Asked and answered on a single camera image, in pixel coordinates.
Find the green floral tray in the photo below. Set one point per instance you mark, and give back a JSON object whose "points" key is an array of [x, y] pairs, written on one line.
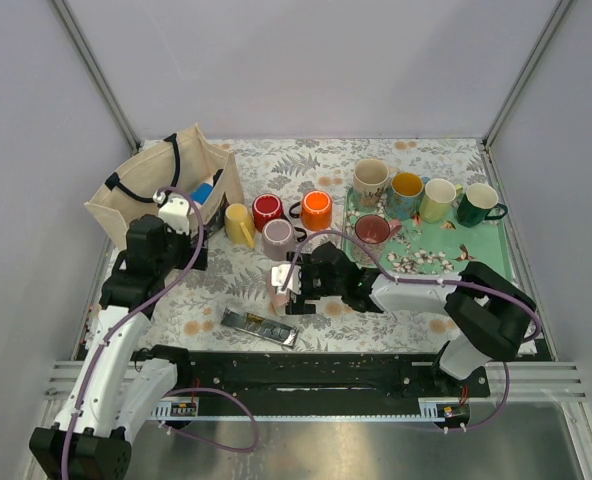
{"points": [[446, 246]]}

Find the blue butterfly mug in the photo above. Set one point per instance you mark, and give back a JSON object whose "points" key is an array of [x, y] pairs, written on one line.
{"points": [[404, 195]]}

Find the pink round mug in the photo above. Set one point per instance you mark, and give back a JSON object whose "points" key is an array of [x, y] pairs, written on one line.
{"points": [[373, 232]]}

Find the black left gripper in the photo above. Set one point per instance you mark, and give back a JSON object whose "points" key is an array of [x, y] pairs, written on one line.
{"points": [[189, 253]]}

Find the lime green mug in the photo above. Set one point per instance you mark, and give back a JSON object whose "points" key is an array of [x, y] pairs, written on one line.
{"points": [[439, 194]]}

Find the pink octagonal mug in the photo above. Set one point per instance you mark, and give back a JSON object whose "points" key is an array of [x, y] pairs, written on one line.
{"points": [[278, 299]]}

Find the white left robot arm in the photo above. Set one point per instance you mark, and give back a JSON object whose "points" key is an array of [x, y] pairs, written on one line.
{"points": [[92, 436]]}

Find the dark green mug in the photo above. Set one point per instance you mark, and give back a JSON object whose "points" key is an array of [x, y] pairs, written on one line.
{"points": [[479, 203]]}

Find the red mug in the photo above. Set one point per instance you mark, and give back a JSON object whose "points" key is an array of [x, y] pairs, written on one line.
{"points": [[266, 207]]}

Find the yellow mug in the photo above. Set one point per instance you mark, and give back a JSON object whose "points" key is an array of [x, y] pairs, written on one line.
{"points": [[239, 225]]}

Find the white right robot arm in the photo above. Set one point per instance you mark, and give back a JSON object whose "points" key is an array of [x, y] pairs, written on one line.
{"points": [[492, 314]]}

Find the beige canvas tote bag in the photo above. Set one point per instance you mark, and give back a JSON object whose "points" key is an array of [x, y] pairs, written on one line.
{"points": [[182, 163]]}

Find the beige floral mug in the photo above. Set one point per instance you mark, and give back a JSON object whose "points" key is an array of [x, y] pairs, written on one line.
{"points": [[371, 178]]}

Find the white slotted cable duct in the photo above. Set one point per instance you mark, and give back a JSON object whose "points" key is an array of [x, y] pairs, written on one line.
{"points": [[308, 406]]}

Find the lavender mug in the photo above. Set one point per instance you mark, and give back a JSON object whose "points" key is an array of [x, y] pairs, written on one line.
{"points": [[279, 237]]}

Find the orange mug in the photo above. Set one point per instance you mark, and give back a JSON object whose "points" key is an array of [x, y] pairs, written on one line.
{"points": [[314, 210]]}

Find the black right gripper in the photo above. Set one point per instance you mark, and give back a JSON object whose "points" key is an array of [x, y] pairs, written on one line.
{"points": [[298, 306]]}

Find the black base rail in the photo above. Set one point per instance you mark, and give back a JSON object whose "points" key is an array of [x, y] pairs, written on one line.
{"points": [[244, 374]]}

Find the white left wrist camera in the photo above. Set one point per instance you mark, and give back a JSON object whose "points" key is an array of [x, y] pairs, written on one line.
{"points": [[174, 209]]}

